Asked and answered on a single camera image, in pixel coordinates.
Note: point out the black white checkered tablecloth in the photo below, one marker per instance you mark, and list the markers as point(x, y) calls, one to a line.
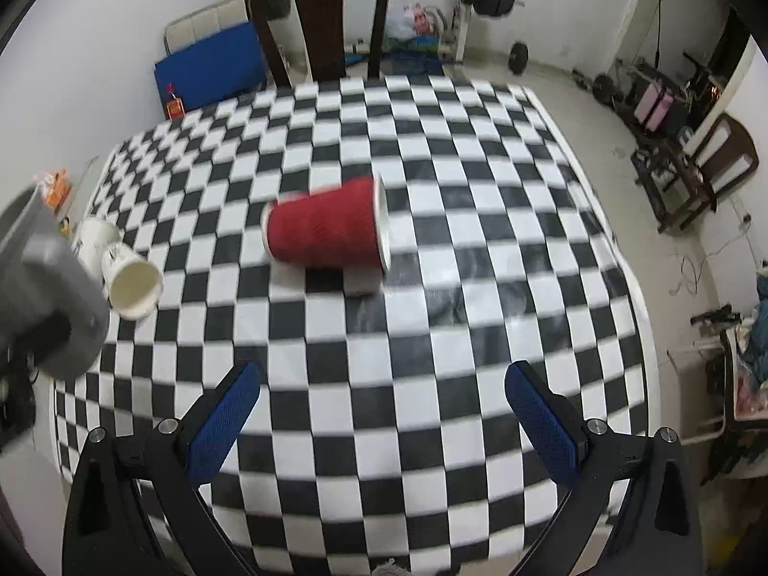
point(382, 430)

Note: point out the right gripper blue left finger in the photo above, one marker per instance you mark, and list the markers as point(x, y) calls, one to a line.
point(212, 425)

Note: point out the grey ceramic mug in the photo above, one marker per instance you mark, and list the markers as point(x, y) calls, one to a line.
point(46, 291)

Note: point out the red ribbed paper cup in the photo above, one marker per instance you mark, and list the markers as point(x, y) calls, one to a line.
point(341, 228)

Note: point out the white weight bench rack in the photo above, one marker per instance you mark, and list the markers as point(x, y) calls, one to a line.
point(460, 23)

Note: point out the dark wooden chair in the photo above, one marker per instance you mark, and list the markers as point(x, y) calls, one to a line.
point(322, 24)

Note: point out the blue folded mat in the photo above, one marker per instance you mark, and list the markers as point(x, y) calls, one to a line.
point(224, 65)

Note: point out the white paper cup upright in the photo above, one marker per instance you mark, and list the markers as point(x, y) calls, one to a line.
point(93, 237)

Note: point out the white paper cup lying centre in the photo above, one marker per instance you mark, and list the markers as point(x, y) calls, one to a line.
point(134, 285)

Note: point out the small barbell on floor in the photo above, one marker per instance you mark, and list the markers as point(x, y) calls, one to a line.
point(602, 87)

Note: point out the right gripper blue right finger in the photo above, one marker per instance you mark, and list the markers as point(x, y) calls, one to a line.
point(551, 423)

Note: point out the orange tissue pack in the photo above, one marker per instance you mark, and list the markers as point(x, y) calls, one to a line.
point(56, 187)

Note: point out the wooden chair by door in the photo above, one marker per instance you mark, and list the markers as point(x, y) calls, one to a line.
point(680, 187)

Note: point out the dark bottle red label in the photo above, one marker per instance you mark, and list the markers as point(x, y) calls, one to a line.
point(174, 107)

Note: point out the pile of blue clothes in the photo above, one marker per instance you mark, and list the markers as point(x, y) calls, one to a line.
point(752, 342)

